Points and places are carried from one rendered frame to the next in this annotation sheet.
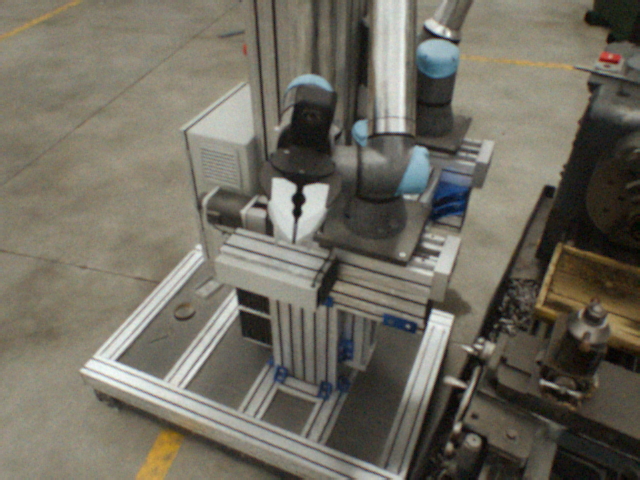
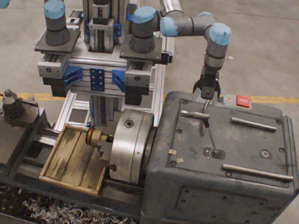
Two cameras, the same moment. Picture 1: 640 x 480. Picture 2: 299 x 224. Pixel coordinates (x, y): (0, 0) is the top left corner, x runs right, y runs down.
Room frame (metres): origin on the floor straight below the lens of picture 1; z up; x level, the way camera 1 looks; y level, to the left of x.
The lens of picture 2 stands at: (0.93, -1.72, 2.20)
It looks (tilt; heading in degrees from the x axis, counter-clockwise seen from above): 47 degrees down; 67
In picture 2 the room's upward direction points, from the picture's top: 6 degrees clockwise
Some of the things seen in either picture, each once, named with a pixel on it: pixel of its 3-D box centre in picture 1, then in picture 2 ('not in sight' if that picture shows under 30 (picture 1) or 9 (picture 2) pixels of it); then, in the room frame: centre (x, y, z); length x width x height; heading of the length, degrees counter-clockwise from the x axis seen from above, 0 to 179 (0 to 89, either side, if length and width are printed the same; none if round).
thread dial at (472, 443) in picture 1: (469, 450); not in sight; (0.57, -0.32, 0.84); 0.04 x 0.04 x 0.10; 60
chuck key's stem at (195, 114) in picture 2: not in sight; (195, 114); (1.44, -0.96, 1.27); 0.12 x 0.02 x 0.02; 151
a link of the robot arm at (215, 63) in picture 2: not in sight; (213, 57); (1.49, -0.92, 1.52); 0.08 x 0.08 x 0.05
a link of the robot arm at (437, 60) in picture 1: (435, 69); (145, 20); (1.43, -0.32, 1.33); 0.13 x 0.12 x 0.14; 174
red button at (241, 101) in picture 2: (609, 59); (242, 102); (1.69, -0.94, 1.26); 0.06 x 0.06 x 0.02; 60
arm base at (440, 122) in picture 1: (430, 109); (142, 38); (1.42, -0.32, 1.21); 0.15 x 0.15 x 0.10
